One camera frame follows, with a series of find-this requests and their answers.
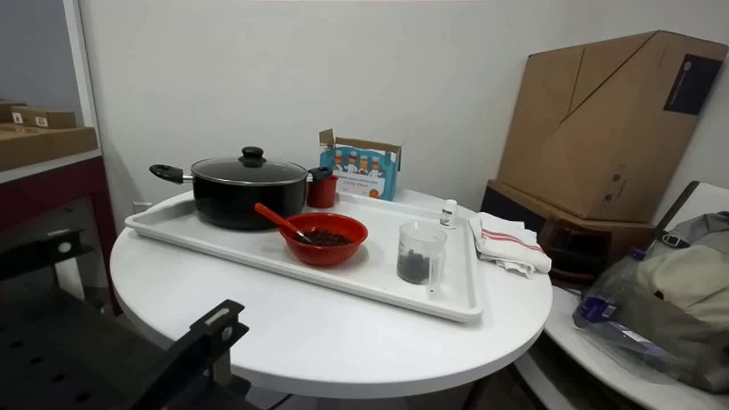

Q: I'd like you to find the clear jar with beans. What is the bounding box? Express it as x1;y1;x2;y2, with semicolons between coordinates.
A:
396;222;447;285

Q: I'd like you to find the red plastic bowl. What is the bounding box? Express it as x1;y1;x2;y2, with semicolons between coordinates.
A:
283;212;369;267

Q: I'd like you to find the blue printed cardboard box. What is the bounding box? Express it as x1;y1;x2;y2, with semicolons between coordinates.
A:
320;130;400;201

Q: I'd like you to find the red cup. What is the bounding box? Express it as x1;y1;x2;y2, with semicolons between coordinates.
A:
308;176;337;209

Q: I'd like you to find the white plastic tray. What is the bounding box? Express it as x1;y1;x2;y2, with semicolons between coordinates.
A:
127;193;484;324

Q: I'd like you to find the small white bottle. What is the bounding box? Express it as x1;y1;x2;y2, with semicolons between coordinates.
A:
440;199;457;228

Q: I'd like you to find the red plastic spoon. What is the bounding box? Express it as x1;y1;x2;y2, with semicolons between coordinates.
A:
253;203;312;245

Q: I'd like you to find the black glass pot lid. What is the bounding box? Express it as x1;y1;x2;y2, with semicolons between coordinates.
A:
191;146;308;185

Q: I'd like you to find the black cooking pot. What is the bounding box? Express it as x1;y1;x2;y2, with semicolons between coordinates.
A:
150;164;331;233

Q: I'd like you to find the white round table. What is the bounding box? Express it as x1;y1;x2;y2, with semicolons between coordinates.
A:
110;230;552;398

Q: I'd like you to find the white red striped cloth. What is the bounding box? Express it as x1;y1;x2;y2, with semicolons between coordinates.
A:
470;212;552;275

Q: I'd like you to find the dark low cabinet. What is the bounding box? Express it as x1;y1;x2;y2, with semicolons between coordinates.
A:
480;181;657;287

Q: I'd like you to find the large brown cardboard box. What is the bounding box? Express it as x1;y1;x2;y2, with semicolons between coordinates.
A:
498;31;727;224

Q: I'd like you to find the grey bag with cap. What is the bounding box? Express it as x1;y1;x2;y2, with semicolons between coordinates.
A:
572;212;729;395

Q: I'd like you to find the wooden shelf with boxes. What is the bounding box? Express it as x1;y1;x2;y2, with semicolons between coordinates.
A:
0;100;99;171

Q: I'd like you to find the white side table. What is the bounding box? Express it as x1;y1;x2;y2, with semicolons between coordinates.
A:
543;181;729;410

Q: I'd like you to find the black metal clamp mount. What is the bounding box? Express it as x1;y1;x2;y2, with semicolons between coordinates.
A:
127;298;256;410

